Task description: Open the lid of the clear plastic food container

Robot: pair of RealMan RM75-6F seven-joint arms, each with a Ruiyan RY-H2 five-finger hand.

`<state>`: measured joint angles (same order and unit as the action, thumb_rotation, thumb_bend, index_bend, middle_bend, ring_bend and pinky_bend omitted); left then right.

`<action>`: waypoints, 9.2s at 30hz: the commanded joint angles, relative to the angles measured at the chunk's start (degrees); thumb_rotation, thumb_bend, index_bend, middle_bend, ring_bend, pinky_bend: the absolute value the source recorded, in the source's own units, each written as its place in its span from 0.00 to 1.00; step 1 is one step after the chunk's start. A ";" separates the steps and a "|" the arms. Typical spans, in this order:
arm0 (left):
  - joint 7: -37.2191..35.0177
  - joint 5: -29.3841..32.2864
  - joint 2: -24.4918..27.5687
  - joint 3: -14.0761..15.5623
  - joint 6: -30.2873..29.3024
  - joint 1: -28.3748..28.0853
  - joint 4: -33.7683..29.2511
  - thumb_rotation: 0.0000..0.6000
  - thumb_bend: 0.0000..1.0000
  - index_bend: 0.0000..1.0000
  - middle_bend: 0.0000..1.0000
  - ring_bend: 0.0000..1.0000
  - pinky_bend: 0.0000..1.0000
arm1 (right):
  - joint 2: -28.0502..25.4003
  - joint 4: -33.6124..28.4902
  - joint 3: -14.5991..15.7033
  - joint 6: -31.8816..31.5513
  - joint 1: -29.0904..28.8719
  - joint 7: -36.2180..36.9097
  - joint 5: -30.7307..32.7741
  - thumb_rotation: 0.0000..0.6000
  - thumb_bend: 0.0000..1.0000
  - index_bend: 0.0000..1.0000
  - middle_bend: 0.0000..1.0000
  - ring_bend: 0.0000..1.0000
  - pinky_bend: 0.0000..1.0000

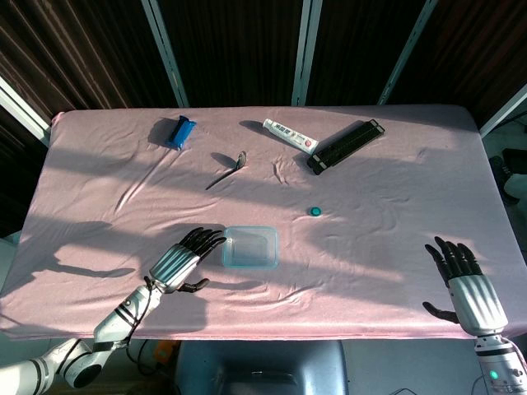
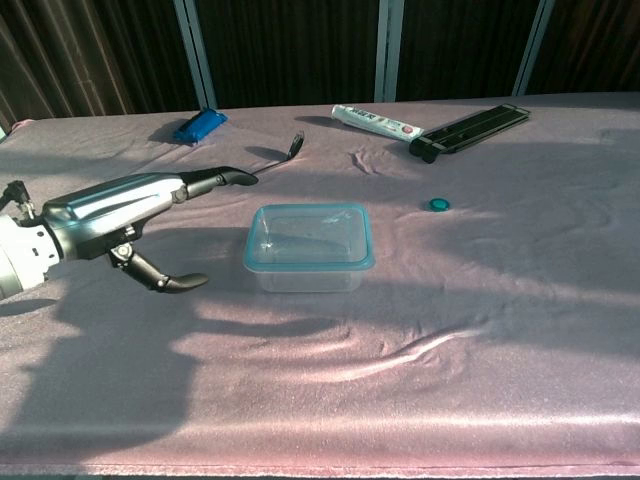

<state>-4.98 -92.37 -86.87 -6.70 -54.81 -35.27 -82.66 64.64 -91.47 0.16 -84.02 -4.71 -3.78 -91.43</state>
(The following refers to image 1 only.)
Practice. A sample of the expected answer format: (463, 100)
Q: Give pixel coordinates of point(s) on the black rectangular case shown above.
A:
(346, 146)

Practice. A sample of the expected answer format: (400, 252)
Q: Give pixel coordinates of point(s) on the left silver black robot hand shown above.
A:
(173, 263)

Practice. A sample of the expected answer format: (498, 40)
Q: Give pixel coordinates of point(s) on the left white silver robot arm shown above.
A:
(111, 325)

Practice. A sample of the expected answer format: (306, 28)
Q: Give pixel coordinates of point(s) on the pink tablecloth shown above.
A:
(370, 255)

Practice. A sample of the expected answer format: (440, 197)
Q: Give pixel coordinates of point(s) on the blue snack packet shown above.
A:
(181, 132)

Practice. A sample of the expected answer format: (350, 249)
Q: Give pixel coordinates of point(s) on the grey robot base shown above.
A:
(263, 366)

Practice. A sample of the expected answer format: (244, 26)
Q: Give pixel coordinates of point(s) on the clear plastic food container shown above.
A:
(250, 263)

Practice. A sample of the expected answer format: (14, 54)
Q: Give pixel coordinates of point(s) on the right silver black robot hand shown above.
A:
(477, 300)

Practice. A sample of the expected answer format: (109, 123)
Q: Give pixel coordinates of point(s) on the white metal window post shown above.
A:
(166, 53)
(405, 53)
(305, 53)

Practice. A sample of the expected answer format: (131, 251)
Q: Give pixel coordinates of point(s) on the black background equipment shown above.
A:
(514, 160)

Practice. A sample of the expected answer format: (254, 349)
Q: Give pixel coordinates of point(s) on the teal bottle cap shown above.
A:
(315, 211)

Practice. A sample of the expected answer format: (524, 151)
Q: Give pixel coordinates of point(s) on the white metal window frame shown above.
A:
(22, 109)
(504, 111)

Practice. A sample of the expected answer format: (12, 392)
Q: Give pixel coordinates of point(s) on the metal spoon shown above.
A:
(241, 159)

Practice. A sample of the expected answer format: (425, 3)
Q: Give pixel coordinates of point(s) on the white toothpaste tube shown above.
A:
(288, 133)

